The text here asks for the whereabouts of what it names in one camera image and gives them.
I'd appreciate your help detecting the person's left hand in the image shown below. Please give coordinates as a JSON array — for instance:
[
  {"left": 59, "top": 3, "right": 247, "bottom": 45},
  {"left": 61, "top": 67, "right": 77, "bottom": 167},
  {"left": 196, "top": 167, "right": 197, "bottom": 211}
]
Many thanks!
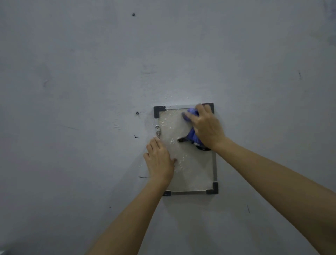
[{"left": 143, "top": 136, "right": 176, "bottom": 186}]

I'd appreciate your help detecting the person's right hand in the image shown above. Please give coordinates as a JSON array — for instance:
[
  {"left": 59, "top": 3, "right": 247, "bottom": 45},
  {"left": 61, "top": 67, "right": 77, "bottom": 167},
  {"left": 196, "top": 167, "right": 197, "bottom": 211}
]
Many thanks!
[{"left": 183, "top": 104, "right": 227, "bottom": 150}]

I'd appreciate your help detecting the small grey-framed whiteboard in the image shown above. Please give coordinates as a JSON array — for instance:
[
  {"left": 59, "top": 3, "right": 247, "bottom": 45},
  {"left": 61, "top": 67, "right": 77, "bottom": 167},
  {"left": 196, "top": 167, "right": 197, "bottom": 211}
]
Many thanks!
[{"left": 153, "top": 103, "right": 219, "bottom": 196}]

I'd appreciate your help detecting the purple and black cloth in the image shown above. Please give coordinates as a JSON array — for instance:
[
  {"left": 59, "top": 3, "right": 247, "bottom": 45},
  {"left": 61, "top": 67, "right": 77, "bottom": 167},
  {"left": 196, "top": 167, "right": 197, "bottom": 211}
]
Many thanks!
[{"left": 177, "top": 108, "right": 212, "bottom": 151}]

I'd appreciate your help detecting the person's left forearm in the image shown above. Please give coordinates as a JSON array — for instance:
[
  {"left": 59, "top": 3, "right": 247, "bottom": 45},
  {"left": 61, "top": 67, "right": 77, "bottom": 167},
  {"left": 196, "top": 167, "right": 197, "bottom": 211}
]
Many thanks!
[{"left": 88, "top": 178, "right": 170, "bottom": 255}]

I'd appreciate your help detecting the person's right forearm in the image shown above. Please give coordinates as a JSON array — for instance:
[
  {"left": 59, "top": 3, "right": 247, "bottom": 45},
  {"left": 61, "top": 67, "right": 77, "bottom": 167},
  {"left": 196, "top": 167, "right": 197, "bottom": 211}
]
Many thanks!
[{"left": 213, "top": 137, "right": 336, "bottom": 255}]

